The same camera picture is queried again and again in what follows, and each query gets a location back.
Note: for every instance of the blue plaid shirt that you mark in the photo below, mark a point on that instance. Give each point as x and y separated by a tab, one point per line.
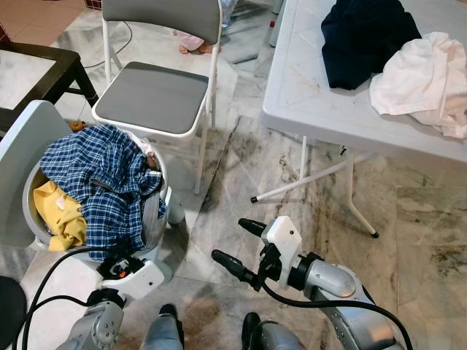
102	175

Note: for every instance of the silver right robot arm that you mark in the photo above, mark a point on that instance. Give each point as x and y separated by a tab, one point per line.
336	281

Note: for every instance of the round silver laundry basin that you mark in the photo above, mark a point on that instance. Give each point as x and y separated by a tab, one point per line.
153	219

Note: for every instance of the silver robot right leg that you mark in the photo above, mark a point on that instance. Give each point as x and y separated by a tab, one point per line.
277	339

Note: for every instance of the silver robot leg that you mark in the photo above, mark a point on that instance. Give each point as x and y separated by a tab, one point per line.
277	339
164	335

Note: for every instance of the yellow garment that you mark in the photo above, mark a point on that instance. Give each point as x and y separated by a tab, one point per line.
58	211

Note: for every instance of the silver robot left leg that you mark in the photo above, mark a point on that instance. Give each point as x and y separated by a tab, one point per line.
164	335

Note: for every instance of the black round stool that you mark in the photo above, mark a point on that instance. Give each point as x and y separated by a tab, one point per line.
9	313

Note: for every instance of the white folding table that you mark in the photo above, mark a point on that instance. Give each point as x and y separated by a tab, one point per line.
306	80

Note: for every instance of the grey folding chair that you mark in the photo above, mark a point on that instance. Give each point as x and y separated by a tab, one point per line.
153	98

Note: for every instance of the dark wooden table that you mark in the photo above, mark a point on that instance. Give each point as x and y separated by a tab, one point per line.
82	76

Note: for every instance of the navy blue garment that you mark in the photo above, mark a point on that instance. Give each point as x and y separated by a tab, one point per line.
365	44

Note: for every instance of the white garment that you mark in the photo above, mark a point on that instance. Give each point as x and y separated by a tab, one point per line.
423	80

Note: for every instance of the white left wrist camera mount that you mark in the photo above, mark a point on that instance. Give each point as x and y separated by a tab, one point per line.
139	281

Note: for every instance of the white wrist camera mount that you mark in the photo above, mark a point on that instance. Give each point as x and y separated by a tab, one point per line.
281	237
139	281

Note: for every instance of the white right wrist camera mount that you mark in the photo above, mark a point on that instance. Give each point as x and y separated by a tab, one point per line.
281	237

